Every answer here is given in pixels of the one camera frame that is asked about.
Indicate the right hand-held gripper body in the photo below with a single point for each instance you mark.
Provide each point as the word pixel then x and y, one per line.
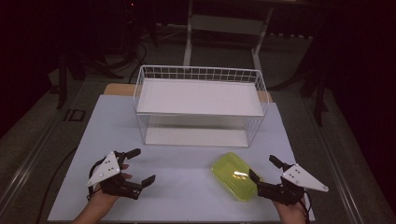
pixel 300 179

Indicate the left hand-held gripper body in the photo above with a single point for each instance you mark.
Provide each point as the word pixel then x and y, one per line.
pixel 106 169

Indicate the green translucent plastic box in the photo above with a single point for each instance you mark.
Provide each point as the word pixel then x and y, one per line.
pixel 230 174

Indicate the person's left hand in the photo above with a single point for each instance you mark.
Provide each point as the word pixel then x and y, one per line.
pixel 103 201

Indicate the person's right hand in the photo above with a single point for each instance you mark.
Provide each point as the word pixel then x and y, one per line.
pixel 289 213

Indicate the pale table cover sheet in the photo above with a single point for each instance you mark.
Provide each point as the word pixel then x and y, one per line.
pixel 174 186

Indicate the floor socket box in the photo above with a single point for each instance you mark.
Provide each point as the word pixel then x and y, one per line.
pixel 74 115

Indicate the black stand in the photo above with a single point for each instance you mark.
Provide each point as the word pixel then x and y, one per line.
pixel 62 84
pixel 319 99

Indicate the metal floor rail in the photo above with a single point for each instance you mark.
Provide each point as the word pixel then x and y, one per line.
pixel 340 174
pixel 27 166

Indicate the white metal stand frame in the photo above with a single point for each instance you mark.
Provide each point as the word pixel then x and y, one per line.
pixel 224 24

